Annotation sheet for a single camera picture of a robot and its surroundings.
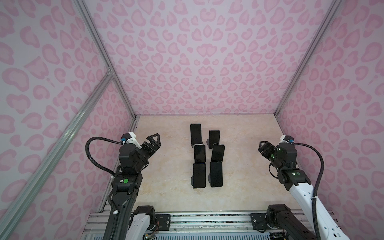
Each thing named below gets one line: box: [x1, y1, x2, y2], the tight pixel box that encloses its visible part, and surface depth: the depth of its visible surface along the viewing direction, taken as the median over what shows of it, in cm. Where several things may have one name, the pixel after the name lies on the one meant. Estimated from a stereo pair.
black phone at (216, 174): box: [210, 161, 223, 188], surface depth 84 cm
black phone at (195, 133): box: [190, 123, 203, 148], surface depth 97 cm
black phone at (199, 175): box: [193, 162, 206, 189], surface depth 82 cm
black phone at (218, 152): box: [211, 143, 226, 162], surface depth 90 cm
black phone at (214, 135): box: [208, 129, 221, 149], surface depth 95 cm
